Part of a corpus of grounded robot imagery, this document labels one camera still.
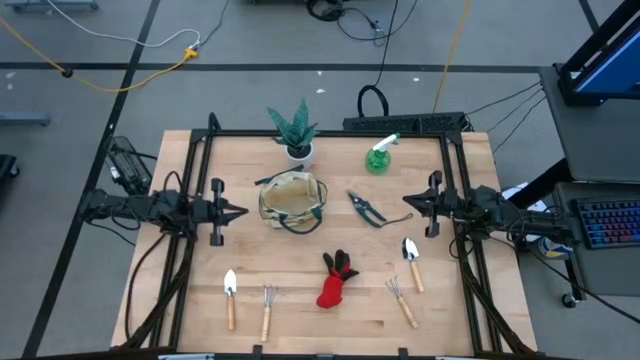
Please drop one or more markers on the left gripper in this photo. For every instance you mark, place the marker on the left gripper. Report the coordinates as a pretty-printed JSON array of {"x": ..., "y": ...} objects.
[{"x": 216, "y": 210}]

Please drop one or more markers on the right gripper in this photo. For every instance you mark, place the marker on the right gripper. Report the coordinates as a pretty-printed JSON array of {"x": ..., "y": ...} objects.
[{"x": 435, "y": 205}]

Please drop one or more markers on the green spray bottle white nozzle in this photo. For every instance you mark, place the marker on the green spray bottle white nozzle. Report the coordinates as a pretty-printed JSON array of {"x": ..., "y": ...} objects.
[{"x": 377, "y": 161}]

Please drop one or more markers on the beige green canvas gardening bag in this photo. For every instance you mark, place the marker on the beige green canvas gardening bag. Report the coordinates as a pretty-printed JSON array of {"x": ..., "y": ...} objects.
[{"x": 292, "y": 200}]

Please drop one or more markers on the red and black gardening glove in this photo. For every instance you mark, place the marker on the red and black gardening glove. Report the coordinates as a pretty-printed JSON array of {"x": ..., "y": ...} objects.
[{"x": 332, "y": 292}]

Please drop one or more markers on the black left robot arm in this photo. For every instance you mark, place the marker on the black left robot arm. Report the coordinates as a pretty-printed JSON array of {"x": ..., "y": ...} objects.
[{"x": 140, "y": 207}]

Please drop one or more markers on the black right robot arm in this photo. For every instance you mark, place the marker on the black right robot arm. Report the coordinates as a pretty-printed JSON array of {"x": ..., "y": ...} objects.
[{"x": 500, "y": 210}]

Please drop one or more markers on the black perforated box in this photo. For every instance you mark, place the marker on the black perforated box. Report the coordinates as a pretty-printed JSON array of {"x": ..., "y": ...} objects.
[{"x": 400, "y": 122}]

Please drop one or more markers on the green plant in white pot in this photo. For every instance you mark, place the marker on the green plant in white pot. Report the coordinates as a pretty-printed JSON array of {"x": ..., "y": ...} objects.
[{"x": 299, "y": 155}]

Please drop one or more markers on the white paper sheet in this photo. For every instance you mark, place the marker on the white paper sheet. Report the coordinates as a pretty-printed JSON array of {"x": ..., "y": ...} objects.
[{"x": 515, "y": 192}]

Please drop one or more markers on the white container blue yellow label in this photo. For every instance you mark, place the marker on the white container blue yellow label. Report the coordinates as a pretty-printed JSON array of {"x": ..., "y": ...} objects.
[{"x": 552, "y": 250}]

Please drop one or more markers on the grey desk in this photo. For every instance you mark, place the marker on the grey desk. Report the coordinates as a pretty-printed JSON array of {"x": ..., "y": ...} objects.
[{"x": 590, "y": 140}]

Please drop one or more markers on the backlit rainbow keyboard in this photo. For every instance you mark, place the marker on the backlit rainbow keyboard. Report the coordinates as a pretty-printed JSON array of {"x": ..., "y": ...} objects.
[{"x": 610, "y": 222}]

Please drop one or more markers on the grey keyboard shelf cart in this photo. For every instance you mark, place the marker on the grey keyboard shelf cart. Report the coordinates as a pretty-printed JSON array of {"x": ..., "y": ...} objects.
[{"x": 610, "y": 270}]

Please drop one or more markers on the grey metal bar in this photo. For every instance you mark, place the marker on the grey metal bar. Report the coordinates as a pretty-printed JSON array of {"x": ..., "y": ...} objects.
[
  {"x": 25, "y": 119},
  {"x": 50, "y": 5}
]

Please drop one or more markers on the black caster foot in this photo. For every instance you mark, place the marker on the black caster foot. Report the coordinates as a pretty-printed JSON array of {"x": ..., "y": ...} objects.
[{"x": 7, "y": 166}]

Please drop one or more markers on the black computer monitor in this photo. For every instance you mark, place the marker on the black computer monitor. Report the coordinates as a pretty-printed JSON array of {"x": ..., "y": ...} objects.
[{"x": 615, "y": 70}]

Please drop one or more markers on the black aluminium table frame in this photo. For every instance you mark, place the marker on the black aluminium table frame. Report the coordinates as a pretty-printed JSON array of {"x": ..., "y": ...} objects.
[{"x": 240, "y": 133}]

